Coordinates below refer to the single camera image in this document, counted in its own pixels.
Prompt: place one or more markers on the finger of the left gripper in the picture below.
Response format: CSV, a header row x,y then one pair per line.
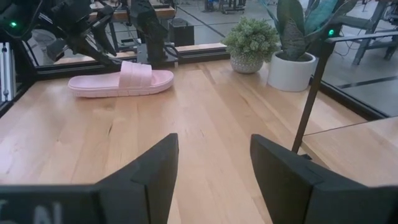
x,y
90,49
105,34

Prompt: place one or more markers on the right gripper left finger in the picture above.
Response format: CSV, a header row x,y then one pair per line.
x,y
124,202

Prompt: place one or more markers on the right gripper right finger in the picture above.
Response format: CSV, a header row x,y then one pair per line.
x,y
311,199

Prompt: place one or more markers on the pink rubber slide sandal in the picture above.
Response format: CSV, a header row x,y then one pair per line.
x,y
102,85

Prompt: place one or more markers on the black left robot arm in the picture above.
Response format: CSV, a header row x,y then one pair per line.
x,y
149,31

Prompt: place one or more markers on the black box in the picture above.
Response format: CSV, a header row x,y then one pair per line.
x,y
182,32

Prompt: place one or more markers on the snake plant white pot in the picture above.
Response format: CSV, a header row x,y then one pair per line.
x,y
289,76

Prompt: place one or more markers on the bushy plant patterned pot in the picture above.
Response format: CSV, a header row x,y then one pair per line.
x,y
250,40

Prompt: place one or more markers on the aluminium extrusion post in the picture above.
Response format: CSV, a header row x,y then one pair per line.
x,y
7,71

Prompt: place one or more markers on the black table frame rail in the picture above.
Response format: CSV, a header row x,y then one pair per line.
x,y
202,57
351,99

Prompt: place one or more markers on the black camera pole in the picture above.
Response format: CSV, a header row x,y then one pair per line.
x,y
311,93

